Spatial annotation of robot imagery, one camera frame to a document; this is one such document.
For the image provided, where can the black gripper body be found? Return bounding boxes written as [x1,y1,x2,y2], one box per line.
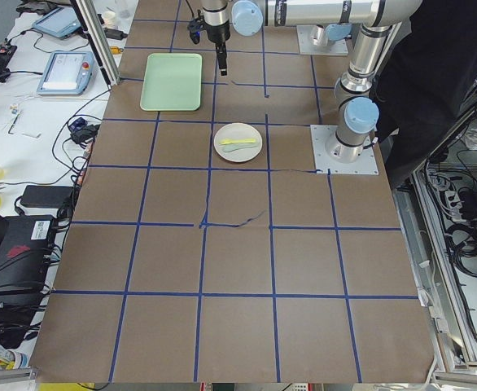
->
[202,0,230,43]

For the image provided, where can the white round plate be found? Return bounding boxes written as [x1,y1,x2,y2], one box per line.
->
[213,123,263,163]

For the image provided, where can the yellow plastic fork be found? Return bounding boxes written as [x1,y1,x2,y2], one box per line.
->
[219,138,257,145]

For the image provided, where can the pale green plastic spoon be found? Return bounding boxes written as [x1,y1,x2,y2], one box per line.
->
[221,143,257,153]

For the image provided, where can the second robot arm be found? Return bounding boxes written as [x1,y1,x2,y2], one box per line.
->
[310,23,352,46]

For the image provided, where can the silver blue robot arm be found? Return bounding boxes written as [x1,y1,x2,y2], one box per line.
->
[188,0,420,163]

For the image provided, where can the mint green tray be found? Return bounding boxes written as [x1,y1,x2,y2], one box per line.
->
[140,53,203,112]

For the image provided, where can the far teach pendant tablet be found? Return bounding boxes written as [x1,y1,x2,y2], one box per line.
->
[32,7,81,39]

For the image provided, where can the teach pendant tablet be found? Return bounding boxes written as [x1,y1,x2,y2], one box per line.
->
[32,7,81,39]
[36,51,94,96]

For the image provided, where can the near teach pendant tablet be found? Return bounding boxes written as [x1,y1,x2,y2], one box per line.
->
[36,51,94,96]

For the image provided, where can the person in black clothes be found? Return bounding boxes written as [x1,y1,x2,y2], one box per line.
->
[373,1,477,189]

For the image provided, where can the black power adapter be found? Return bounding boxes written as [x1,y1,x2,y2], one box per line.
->
[20,185,72,209]

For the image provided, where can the black computer box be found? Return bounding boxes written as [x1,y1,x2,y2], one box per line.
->
[0,199,59,327]

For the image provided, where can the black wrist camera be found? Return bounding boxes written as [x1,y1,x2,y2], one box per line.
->
[187,11,204,45]

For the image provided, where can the aluminium frame post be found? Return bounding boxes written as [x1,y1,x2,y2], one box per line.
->
[70,0,120,86]

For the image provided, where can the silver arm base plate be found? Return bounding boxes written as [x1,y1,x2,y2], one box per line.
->
[310,125,379,175]

